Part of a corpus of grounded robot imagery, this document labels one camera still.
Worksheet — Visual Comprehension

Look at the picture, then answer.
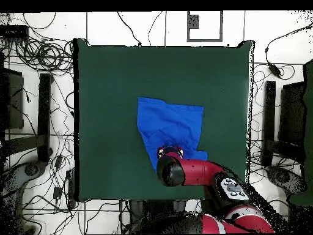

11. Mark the blue shirt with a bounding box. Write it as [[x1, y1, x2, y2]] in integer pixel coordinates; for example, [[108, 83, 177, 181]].
[[136, 96, 209, 173]]

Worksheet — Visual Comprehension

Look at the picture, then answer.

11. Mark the flat black device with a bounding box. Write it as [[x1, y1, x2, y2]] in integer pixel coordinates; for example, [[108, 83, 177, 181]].
[[0, 24, 30, 39]]

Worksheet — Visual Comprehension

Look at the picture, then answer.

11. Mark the dark green table cloth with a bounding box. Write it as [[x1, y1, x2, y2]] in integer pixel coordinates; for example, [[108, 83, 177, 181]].
[[72, 37, 256, 203]]

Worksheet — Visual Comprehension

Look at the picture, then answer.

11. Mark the narrow black power strip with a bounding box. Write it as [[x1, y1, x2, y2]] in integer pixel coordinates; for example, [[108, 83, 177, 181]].
[[65, 168, 76, 209]]

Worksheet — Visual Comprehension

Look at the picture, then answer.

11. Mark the black stand bar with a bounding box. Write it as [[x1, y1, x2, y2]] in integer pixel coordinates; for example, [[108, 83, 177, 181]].
[[261, 80, 276, 167], [37, 73, 53, 163]]

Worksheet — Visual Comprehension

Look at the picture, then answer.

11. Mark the small grey square plate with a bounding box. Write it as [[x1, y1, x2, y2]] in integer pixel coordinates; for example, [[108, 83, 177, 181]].
[[189, 14, 199, 29]]

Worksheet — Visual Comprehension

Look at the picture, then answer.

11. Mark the black box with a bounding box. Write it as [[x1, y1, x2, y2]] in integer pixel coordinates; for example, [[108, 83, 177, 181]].
[[278, 81, 306, 147], [0, 67, 24, 130]]

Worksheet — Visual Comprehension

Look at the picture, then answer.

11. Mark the black power adapter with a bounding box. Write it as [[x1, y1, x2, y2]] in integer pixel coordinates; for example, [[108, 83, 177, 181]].
[[267, 62, 282, 78]]

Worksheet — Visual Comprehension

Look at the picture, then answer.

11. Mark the green cloth sheet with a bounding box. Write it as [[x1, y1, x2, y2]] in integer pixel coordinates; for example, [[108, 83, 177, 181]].
[[288, 58, 313, 206]]

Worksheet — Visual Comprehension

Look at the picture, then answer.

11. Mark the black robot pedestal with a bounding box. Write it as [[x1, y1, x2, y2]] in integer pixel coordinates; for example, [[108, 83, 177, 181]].
[[128, 200, 189, 221]]

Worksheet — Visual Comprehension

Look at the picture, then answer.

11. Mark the grey square floor frame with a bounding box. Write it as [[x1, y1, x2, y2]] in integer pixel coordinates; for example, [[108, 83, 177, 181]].
[[186, 10, 224, 43]]

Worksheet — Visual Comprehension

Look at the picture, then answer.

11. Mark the black adapter cable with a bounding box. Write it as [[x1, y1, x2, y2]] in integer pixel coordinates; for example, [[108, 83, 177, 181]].
[[265, 23, 313, 65]]

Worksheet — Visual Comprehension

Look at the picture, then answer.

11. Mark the coil of black cables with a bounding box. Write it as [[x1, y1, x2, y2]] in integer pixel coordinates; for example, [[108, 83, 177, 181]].
[[14, 36, 74, 74]]

